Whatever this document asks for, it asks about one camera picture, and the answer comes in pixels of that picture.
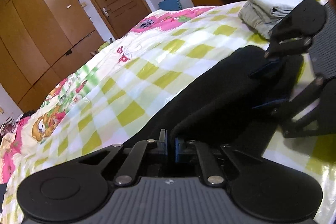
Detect black pants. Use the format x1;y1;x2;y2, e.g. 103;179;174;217
125;46;303;156

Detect folded grey clothes stack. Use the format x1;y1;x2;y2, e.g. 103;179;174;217
239;0;303;39

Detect striped bag by headboard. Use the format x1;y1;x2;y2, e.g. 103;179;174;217
0;117;15;136

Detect green checkered plastic bed cover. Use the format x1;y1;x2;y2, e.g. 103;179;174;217
1;2;335;223

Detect cartoon floral quilt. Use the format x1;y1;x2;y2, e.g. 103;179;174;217
1;6;212;184

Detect blue foam mat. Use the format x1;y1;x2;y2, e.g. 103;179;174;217
158;0;182;11

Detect wooden wardrobe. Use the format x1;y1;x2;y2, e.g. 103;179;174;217
1;0;103;111

